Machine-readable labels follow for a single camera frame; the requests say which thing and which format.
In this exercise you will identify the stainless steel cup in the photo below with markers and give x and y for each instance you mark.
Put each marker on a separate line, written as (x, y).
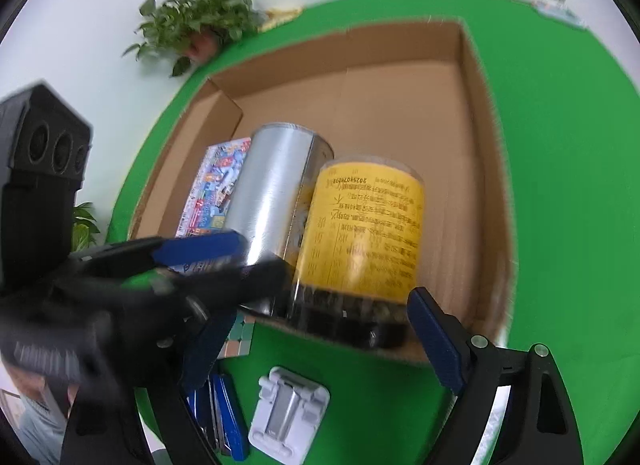
(270, 195)

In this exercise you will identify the large-leaf green plant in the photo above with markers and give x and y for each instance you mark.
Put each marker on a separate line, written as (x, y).
(85, 225)

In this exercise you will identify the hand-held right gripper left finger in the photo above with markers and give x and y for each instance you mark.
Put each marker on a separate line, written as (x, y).
(205, 345)

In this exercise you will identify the potted plant in terracotta pot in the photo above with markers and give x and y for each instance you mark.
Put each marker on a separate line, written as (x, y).
(200, 10)

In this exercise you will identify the yellow paper scrap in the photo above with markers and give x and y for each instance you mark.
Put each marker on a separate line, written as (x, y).
(282, 16)

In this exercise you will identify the yellow label tea canister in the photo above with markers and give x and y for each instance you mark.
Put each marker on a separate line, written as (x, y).
(365, 225)

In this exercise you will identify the person's grey clothing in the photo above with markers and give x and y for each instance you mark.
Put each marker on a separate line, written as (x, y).
(40, 425)

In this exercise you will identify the large cardboard box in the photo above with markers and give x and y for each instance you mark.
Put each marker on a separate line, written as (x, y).
(400, 110)

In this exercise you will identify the pastel puzzle cube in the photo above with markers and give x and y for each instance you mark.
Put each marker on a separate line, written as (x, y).
(237, 340)

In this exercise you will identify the colourful printed box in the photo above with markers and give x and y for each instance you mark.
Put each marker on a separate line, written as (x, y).
(215, 185)

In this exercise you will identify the grey folding phone stand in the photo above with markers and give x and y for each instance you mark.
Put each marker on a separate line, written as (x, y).
(290, 410)

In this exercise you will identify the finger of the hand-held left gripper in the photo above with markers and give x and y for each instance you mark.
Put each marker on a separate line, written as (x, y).
(225, 287)
(200, 247)

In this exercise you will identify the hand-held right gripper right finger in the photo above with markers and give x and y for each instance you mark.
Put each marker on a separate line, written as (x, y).
(435, 340)

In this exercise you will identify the white remote control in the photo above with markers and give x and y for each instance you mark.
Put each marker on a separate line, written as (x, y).
(559, 15)

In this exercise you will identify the blue stapler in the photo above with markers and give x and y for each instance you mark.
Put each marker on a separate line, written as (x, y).
(232, 415)

